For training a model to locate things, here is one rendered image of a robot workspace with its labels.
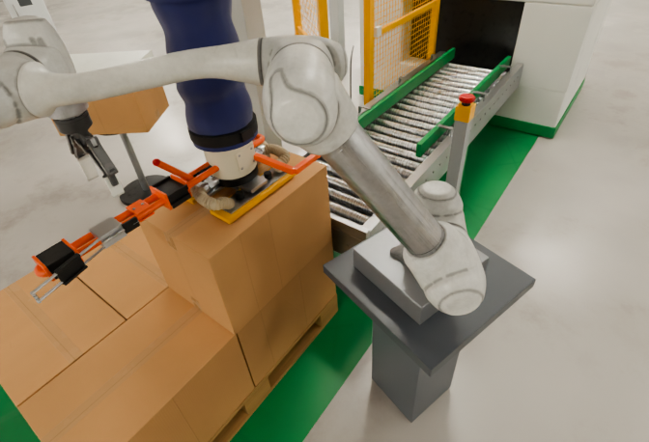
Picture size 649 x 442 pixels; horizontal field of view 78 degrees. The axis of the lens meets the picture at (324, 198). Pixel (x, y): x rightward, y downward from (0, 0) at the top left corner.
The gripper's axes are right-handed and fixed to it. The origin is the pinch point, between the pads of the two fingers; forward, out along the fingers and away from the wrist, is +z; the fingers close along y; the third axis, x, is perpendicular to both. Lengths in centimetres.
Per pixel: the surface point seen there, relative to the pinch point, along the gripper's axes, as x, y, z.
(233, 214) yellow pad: -27.9, -12.3, 24.9
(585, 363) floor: -115, -127, 122
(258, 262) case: -29, -19, 45
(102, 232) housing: 6.2, -1.1, 12.4
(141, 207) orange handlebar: -6.3, 0.0, 12.5
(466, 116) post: -133, -48, 25
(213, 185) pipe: -30.8, -0.8, 19.5
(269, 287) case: -31, -19, 61
